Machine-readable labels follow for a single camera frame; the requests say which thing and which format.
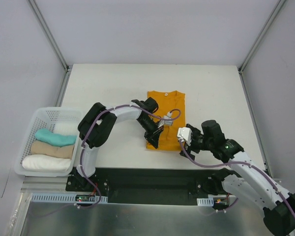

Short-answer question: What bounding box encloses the orange t shirt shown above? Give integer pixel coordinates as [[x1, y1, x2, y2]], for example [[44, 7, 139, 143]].
[[146, 90, 186, 151]]

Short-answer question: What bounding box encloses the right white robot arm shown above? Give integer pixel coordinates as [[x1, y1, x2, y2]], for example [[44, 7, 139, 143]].
[[177, 120, 295, 236]]

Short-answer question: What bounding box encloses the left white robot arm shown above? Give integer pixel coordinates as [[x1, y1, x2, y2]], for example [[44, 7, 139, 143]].
[[77, 97, 163, 191]]

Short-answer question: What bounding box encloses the teal rolled t shirt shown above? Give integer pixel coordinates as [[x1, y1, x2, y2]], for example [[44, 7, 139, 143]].
[[34, 129, 77, 147]]

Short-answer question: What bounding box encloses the white plastic basket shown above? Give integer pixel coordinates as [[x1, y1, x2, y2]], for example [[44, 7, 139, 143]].
[[14, 107, 83, 177]]

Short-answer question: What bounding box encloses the beige rolled t shirt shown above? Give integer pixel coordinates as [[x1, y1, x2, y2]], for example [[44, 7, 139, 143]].
[[30, 141, 74, 159]]

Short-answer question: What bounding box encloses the white rolled t shirt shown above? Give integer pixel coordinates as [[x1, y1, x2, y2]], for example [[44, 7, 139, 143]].
[[22, 154, 71, 172]]

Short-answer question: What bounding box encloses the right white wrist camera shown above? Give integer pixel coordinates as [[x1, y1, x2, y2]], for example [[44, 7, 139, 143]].
[[177, 127, 192, 146]]

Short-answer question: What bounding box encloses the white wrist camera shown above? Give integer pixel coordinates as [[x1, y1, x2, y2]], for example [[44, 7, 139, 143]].
[[162, 112, 173, 126], [177, 127, 192, 146]]

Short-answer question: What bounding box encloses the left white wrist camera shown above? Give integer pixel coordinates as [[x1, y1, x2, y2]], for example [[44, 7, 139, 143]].
[[162, 112, 173, 126]]

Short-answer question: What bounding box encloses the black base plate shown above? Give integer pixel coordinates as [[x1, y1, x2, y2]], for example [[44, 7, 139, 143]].
[[65, 168, 235, 206]]

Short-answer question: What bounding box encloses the right white cable duct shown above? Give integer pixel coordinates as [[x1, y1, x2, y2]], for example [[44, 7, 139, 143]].
[[197, 197, 214, 207]]

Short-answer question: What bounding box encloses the white cable duct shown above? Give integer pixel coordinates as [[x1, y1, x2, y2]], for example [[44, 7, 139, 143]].
[[31, 193, 108, 204], [197, 197, 214, 207]]

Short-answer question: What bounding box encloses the left white cable duct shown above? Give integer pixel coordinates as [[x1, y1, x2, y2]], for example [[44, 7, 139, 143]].
[[31, 193, 108, 204]]

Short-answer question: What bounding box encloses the left aluminium frame post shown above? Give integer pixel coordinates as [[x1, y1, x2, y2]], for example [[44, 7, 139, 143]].
[[27, 0, 72, 72]]

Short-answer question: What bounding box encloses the aluminium frame post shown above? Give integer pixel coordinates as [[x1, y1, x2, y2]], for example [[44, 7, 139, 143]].
[[237, 0, 288, 74], [27, 0, 72, 72]]

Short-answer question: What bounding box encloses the right aluminium frame post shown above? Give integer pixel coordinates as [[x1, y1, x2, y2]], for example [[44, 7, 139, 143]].
[[237, 0, 288, 74]]

